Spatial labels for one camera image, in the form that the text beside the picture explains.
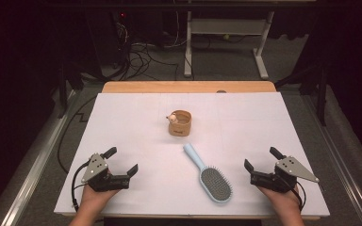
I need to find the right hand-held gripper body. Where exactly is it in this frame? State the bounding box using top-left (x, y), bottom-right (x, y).
top-left (250, 155), bottom-right (321, 193)

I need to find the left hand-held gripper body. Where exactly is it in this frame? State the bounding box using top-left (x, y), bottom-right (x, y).
top-left (80, 153), bottom-right (130, 193)

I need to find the light blue hairbrush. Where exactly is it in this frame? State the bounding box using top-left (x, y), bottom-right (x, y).
top-left (183, 143), bottom-right (234, 203)

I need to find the person's left hand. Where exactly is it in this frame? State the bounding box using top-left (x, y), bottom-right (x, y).
top-left (80, 183), bottom-right (121, 218)

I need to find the person's right hand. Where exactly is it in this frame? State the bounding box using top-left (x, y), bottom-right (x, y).
top-left (257, 185), bottom-right (302, 216)

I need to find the white table cover board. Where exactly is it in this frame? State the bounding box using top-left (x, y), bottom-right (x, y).
top-left (54, 91), bottom-right (331, 218)

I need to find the round wooden cup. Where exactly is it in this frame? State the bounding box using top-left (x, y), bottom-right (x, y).
top-left (166, 109), bottom-right (192, 137)

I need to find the black metal stand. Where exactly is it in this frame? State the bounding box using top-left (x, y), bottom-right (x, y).
top-left (274, 59), bottom-right (330, 127)
top-left (57, 61), bottom-right (85, 120)

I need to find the black computer tower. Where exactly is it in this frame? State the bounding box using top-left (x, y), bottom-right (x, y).
top-left (86, 11), bottom-right (130, 70)

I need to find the right hand-held gripper black cable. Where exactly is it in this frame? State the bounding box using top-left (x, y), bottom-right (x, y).
top-left (295, 180), bottom-right (307, 212)

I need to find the hand-held gripper black cable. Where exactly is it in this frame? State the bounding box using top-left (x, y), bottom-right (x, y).
top-left (71, 161), bottom-right (91, 212)
top-left (295, 180), bottom-right (307, 212)

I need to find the left hand-held gripper black cable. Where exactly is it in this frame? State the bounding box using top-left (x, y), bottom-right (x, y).
top-left (71, 161), bottom-right (91, 212)

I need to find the long black floor cable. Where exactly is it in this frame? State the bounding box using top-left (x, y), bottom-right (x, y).
top-left (57, 95), bottom-right (99, 174)

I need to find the aluminium floor rail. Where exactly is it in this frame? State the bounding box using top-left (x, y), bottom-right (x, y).
top-left (0, 89), bottom-right (78, 226)
top-left (301, 93), bottom-right (362, 226)

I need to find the tangle of black floor cables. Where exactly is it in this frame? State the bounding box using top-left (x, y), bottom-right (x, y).
top-left (114, 22), bottom-right (181, 82)

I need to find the white metal desk frame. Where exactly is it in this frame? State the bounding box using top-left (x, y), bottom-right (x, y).
top-left (183, 10), bottom-right (276, 81)

